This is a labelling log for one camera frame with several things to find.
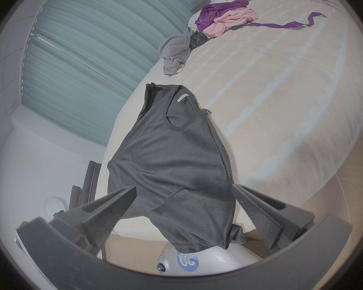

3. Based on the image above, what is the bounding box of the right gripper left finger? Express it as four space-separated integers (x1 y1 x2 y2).
50 185 137 250

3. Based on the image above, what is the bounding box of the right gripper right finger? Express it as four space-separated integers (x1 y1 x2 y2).
233 184 316 250

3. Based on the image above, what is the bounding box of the black T-shirt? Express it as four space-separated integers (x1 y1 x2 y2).
107 83 247 254

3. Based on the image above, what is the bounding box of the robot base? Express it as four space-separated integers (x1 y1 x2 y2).
154 239 261 277

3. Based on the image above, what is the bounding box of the bed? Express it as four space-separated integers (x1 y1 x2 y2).
103 0 363 242

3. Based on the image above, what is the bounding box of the black dressing table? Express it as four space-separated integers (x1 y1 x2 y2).
68 185 83 211

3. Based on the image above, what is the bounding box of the round white-framed mirror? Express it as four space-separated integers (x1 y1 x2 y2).
44 196 68 218

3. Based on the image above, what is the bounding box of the blue-green curtain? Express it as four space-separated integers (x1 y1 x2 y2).
33 0 197 94
21 32 134 147

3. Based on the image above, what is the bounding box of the grey garment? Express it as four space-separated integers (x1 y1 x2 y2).
158 30 194 76

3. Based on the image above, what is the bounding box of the black lace garment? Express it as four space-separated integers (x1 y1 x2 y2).
189 30 211 49

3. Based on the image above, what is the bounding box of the pink garment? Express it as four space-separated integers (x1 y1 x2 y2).
204 7 259 38

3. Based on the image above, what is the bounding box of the white printed pillow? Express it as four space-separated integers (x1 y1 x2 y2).
188 0 258 31

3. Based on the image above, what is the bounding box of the purple garment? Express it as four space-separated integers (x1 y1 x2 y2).
197 0 328 32

